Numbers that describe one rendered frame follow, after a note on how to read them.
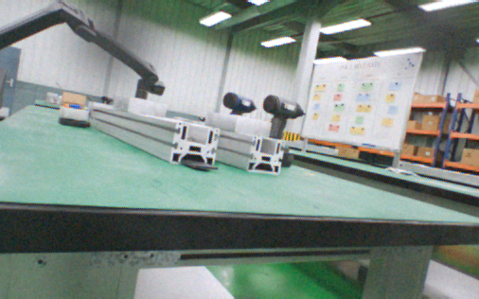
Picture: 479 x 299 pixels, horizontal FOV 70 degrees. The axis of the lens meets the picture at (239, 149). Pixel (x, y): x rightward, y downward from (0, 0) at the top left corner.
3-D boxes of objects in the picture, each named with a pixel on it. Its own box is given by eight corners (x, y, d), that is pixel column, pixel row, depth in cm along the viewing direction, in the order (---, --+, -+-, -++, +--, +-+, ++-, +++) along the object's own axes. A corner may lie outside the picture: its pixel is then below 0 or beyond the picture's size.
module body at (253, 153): (137, 133, 144) (140, 114, 143) (159, 136, 149) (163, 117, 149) (246, 171, 78) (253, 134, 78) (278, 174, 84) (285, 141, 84)
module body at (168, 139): (89, 126, 133) (93, 104, 132) (115, 130, 138) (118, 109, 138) (169, 163, 67) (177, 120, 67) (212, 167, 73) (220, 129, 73)
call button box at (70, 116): (57, 122, 119) (60, 105, 119) (87, 127, 125) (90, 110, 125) (60, 125, 113) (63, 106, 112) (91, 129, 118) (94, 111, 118)
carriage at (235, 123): (202, 134, 96) (206, 111, 96) (234, 140, 103) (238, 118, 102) (232, 142, 83) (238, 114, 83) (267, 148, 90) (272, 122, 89)
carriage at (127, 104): (111, 116, 106) (115, 96, 106) (145, 123, 112) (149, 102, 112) (125, 121, 93) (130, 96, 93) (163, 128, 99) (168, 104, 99)
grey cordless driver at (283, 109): (248, 161, 109) (261, 93, 108) (286, 165, 123) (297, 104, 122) (266, 166, 104) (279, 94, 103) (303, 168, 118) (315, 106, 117)
